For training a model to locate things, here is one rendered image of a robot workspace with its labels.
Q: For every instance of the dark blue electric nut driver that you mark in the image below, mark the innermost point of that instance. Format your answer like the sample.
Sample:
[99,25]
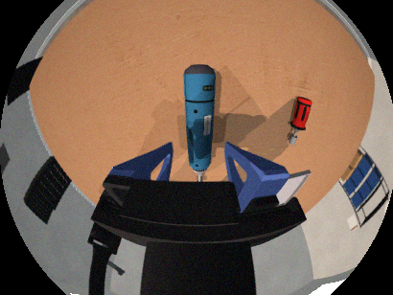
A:
[199,94]

